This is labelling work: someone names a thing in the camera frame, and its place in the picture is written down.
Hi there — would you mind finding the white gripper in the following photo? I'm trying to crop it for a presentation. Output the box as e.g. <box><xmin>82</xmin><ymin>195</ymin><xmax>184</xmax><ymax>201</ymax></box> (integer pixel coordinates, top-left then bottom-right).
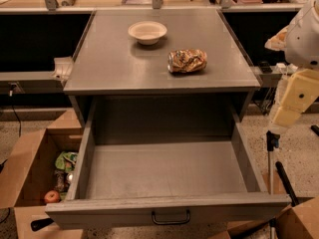
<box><xmin>264</xmin><ymin>27</ymin><xmax>319</xmax><ymax>128</ymax></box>

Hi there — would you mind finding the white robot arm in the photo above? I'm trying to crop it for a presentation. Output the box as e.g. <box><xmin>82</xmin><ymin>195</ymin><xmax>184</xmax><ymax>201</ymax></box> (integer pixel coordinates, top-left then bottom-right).
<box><xmin>265</xmin><ymin>0</ymin><xmax>319</xmax><ymax>134</ymax></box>

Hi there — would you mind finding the open grey top drawer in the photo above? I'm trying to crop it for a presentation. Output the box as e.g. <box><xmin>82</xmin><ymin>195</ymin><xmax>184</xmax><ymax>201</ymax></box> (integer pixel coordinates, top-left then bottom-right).
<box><xmin>46</xmin><ymin>97</ymin><xmax>290</xmax><ymax>229</ymax></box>

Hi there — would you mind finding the grey metal drawer cabinet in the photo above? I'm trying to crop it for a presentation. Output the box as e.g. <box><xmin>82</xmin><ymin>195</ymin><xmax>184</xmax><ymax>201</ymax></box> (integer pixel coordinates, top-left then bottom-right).
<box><xmin>64</xmin><ymin>8</ymin><xmax>260</xmax><ymax>123</ymax></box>

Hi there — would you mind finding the white power strip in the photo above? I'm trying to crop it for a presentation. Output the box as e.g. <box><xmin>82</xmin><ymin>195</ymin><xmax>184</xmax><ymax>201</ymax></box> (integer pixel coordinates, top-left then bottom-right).
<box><xmin>275</xmin><ymin>63</ymin><xmax>298</xmax><ymax>75</ymax></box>

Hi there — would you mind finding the black tripod stand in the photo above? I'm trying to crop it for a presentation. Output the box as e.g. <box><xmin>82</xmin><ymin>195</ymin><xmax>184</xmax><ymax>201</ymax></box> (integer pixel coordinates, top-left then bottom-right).
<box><xmin>264</xmin><ymin>129</ymin><xmax>300</xmax><ymax>239</ymax></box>

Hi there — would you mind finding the cardboard box right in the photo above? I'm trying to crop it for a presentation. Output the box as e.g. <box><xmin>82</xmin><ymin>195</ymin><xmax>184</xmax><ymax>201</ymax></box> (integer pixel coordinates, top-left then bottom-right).
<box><xmin>207</xmin><ymin>197</ymin><xmax>319</xmax><ymax>239</ymax></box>

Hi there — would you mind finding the white paper bowl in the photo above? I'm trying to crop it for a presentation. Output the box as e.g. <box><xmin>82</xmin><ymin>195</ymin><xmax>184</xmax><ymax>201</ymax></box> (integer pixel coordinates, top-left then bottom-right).
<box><xmin>128</xmin><ymin>21</ymin><xmax>167</xmax><ymax>46</ymax></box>

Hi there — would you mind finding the green snack bag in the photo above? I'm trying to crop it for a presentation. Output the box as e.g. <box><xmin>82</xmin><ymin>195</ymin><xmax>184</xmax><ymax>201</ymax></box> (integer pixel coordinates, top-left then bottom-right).
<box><xmin>55</xmin><ymin>151</ymin><xmax>78</xmax><ymax>173</ymax></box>

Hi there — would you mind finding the red apple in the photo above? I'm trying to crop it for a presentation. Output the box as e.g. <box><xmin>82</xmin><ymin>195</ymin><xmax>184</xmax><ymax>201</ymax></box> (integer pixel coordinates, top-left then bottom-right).
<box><xmin>44</xmin><ymin>190</ymin><xmax>61</xmax><ymax>204</ymax></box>

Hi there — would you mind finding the open cardboard box left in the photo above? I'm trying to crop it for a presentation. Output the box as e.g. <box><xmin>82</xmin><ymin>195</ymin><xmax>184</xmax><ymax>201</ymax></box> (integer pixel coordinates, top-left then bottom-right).
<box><xmin>0</xmin><ymin>109</ymin><xmax>84</xmax><ymax>239</ymax></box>

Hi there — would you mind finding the black drawer handle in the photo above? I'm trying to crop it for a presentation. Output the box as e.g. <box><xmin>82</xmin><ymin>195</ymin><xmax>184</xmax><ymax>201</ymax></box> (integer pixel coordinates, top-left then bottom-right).
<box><xmin>151</xmin><ymin>210</ymin><xmax>191</xmax><ymax>226</ymax></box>

